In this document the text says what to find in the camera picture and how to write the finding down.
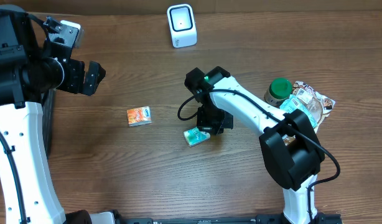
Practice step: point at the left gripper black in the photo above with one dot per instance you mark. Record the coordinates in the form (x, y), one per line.
(76, 85)

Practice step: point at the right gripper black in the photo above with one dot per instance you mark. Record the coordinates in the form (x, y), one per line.
(207, 126)

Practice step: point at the small green white packet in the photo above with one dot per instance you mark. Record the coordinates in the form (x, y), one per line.
(194, 136)

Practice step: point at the orange packet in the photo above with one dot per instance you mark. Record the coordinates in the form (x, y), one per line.
(139, 116)

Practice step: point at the round can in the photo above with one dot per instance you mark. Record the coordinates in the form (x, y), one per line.
(278, 91)

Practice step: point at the teal wet wipes pack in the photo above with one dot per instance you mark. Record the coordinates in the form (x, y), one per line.
(293, 103)

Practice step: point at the brown white snack bag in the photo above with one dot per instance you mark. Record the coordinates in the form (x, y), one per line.
(318, 105)

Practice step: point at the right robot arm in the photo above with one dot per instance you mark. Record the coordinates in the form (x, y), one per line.
(290, 147)

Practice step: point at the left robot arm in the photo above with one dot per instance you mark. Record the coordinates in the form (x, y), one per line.
(35, 58)

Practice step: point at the white barcode scanner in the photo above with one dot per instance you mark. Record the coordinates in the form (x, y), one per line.
(182, 25)

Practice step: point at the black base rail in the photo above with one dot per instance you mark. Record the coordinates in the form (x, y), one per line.
(209, 220)

